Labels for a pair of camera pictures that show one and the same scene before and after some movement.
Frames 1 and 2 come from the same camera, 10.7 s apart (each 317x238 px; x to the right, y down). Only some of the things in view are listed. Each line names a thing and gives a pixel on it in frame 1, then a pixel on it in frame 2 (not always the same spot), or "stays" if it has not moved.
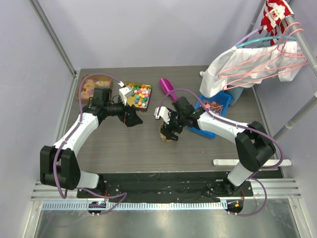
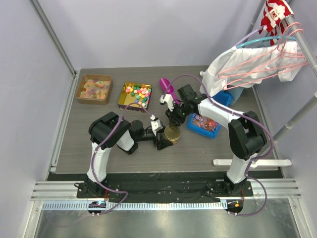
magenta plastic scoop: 167,87 stays
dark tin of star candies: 141,96 stays
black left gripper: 132,119 -> 162,143
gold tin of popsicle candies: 89,83 stays
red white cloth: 272,21 stays
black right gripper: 172,114 -> 175,120
